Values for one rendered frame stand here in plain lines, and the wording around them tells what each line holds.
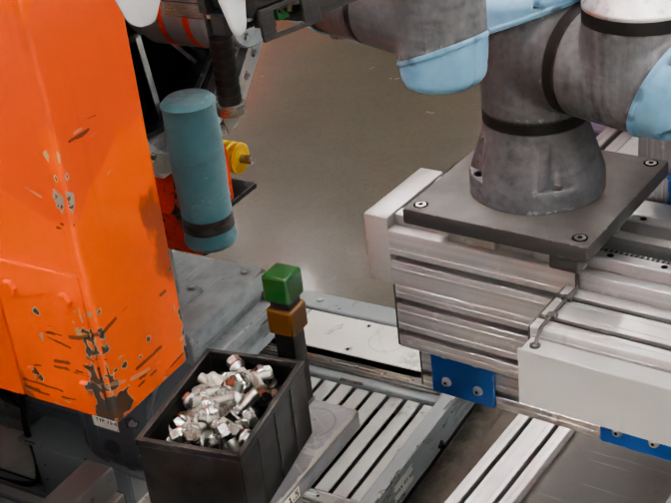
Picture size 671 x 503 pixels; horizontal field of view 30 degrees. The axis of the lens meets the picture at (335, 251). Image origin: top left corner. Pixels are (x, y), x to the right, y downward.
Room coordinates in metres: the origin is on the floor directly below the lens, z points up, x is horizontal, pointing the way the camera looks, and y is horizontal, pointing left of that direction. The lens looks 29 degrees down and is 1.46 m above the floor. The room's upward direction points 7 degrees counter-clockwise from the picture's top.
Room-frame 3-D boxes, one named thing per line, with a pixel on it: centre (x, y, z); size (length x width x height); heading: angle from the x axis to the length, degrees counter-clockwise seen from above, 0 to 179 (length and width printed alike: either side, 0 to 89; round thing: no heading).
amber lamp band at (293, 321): (1.41, 0.07, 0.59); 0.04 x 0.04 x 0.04; 57
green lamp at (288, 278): (1.41, 0.07, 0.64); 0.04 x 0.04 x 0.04; 57
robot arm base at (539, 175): (1.26, -0.23, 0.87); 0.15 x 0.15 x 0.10
